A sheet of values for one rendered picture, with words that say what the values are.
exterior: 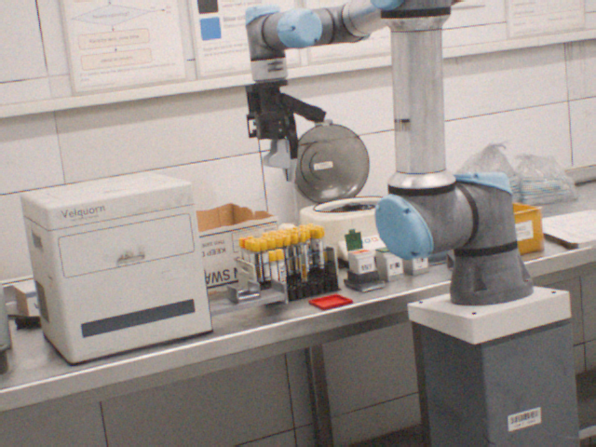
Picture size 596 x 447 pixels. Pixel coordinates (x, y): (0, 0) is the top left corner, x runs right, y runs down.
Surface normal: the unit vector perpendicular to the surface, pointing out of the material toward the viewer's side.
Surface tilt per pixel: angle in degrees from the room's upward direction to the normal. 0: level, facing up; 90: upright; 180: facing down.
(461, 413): 90
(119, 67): 92
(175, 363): 90
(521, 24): 95
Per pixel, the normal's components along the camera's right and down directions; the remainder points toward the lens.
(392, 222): -0.81, 0.31
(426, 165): 0.20, 0.22
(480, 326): 0.43, 0.11
